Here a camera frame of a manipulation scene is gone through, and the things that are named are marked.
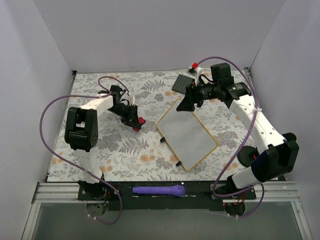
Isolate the red black felt eraser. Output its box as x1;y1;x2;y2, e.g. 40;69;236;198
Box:
133;117;146;132

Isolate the yellow framed small whiteboard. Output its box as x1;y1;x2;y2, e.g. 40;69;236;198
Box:
155;98;218;172

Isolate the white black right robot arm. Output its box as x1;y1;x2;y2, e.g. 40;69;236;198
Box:
176;63;299;199

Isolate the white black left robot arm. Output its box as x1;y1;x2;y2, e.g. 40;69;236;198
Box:
64;85;146;200

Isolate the dark grey studded baseplate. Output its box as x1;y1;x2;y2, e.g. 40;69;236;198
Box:
171;74;194;95

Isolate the floral patterned table mat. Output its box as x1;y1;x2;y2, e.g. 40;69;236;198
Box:
46;69;280;183

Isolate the black round stand base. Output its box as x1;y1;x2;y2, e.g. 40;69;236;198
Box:
237;145;259;168

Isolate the purple marker pen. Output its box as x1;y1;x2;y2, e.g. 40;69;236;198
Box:
132;185;186;197

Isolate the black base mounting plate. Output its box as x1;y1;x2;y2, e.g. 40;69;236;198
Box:
77;181;258;212

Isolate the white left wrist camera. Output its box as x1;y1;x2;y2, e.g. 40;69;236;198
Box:
124;93;136;106

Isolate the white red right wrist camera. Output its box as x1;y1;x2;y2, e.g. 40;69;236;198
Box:
186;62;203;86

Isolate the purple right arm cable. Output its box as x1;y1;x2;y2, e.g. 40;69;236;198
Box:
197;56;265;218

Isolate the aluminium frame rail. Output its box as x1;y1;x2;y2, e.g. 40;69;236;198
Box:
31;182;86;204

